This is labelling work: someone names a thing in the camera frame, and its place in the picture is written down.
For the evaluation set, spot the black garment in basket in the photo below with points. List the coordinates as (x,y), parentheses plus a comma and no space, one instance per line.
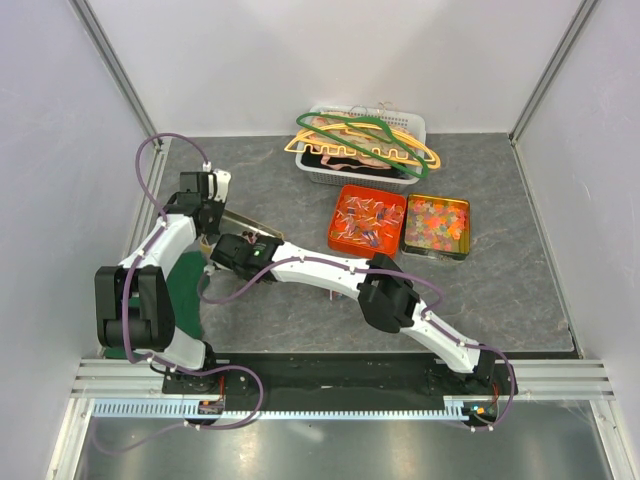
(351,165)

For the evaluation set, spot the green cloth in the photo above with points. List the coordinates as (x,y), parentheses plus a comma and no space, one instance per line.
(187,290)

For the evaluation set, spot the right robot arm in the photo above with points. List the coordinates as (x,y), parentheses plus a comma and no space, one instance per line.
(384,293)

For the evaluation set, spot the floral pink cloth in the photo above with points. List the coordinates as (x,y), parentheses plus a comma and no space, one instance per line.
(350,145)

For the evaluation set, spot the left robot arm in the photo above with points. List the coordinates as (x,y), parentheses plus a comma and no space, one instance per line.
(187,359)

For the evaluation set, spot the grey cable duct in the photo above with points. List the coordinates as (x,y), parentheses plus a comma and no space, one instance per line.
(454,408)

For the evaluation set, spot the yellow clothes hanger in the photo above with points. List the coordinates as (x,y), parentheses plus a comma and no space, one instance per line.
(385,142)

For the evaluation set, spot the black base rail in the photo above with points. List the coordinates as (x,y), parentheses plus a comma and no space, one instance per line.
(313,380)

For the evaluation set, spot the orange clothes hanger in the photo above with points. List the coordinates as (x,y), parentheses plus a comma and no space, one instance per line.
(370,147)

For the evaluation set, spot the orange tray of lollipops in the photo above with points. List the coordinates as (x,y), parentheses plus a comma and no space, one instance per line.
(366,222)

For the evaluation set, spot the gold tin of gummies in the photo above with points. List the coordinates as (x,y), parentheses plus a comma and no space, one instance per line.
(437,227)

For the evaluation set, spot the white plastic basket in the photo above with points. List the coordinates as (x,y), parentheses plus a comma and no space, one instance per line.
(362,118)

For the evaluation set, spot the green clothes hanger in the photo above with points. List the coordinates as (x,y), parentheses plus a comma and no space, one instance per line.
(370,142)

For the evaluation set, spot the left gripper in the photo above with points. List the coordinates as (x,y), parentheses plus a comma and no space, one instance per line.
(215,228)

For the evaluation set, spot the gold tin of candies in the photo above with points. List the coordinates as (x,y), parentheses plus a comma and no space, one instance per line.
(237,224)

